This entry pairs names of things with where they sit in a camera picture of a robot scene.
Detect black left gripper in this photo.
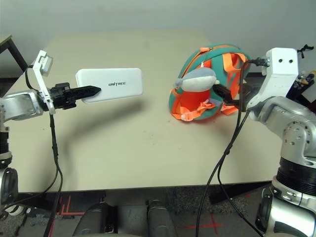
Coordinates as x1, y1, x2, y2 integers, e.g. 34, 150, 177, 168
48, 82, 102, 110

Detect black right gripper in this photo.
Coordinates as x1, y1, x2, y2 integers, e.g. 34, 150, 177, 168
213, 81, 251, 112

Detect green and orange backpack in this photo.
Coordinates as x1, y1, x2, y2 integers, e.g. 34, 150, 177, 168
168, 43, 251, 122

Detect white pencil case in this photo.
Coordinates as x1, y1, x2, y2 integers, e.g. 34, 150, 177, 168
75, 68, 144, 104

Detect grey white plush shark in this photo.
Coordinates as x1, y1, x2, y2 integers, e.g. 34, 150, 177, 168
172, 68, 220, 94

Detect black bin with bottles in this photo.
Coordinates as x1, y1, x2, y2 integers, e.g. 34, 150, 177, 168
287, 70, 316, 104

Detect black framed side table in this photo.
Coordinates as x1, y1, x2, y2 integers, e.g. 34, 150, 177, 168
0, 34, 29, 79

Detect black table foot bar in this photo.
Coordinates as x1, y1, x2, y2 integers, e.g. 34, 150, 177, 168
209, 182, 272, 204

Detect grey left robot leg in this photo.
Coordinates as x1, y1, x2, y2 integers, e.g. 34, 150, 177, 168
74, 202, 118, 237

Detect grey robot leg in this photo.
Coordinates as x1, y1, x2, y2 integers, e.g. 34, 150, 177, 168
147, 199, 177, 237
74, 202, 118, 237

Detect grey right robot leg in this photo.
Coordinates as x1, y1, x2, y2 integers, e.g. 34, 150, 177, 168
147, 199, 177, 237

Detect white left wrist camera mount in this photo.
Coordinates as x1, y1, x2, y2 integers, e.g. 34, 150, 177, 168
32, 50, 58, 115

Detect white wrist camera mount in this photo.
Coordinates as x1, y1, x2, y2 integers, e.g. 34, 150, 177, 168
32, 50, 58, 115
247, 47, 299, 111

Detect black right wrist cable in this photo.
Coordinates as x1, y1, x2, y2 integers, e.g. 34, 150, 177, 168
196, 57, 270, 237

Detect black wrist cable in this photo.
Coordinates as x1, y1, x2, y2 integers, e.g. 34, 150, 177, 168
196, 57, 270, 237
0, 65, 65, 237

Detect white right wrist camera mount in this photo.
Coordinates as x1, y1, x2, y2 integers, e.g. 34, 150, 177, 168
247, 47, 299, 111

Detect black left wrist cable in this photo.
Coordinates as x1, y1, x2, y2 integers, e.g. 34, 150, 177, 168
0, 65, 65, 237

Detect black camera tripod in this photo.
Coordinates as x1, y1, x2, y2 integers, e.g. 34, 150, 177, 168
297, 43, 313, 59

